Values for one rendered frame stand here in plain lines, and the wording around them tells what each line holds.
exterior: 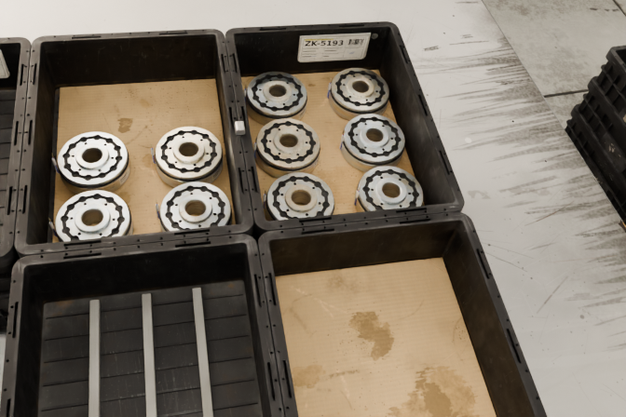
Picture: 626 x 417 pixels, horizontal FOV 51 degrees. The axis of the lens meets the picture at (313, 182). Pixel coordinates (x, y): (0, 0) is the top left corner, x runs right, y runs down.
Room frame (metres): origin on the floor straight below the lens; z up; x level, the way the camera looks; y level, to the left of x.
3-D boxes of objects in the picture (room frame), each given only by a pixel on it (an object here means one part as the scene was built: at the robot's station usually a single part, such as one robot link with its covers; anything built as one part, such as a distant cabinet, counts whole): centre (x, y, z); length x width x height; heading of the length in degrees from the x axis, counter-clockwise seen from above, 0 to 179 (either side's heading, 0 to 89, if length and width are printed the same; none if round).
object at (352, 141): (0.71, -0.09, 0.86); 0.10 x 0.10 x 0.01
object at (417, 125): (0.69, -0.02, 0.87); 0.40 x 0.30 x 0.11; 19
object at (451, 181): (0.69, -0.02, 0.92); 0.40 x 0.30 x 0.02; 19
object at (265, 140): (0.67, 0.05, 0.86); 0.10 x 0.10 x 0.01
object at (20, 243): (0.59, 0.27, 0.92); 0.40 x 0.30 x 0.02; 19
